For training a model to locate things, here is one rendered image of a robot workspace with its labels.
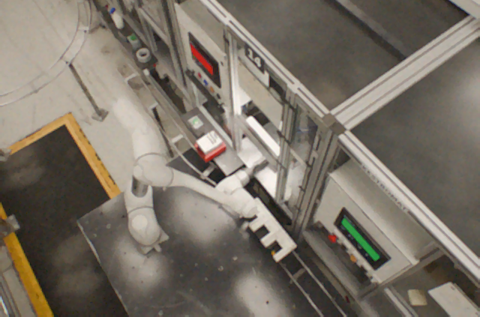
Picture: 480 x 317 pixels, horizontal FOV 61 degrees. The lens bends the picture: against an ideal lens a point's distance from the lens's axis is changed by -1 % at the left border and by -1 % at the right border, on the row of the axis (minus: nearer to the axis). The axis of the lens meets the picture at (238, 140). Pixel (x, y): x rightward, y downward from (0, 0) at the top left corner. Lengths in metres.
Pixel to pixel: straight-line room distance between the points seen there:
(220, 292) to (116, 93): 2.33
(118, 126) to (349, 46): 2.72
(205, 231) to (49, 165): 1.82
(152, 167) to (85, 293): 1.71
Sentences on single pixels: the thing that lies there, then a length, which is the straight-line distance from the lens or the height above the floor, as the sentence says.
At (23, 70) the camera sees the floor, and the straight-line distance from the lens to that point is 4.75.
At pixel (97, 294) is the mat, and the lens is 3.45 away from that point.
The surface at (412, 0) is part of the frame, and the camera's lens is 1.90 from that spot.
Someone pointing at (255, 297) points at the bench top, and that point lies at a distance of 2.56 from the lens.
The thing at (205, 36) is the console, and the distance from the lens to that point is 1.92.
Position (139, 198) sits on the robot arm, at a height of 0.96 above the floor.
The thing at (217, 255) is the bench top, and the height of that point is 0.68.
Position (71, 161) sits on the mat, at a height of 0.01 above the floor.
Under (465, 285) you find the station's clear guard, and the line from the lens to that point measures 1.49.
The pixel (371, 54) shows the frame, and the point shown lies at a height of 2.01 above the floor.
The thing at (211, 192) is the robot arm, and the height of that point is 1.21.
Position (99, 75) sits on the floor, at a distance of 4.37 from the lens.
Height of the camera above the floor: 3.22
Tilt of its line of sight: 61 degrees down
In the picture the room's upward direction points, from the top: 4 degrees counter-clockwise
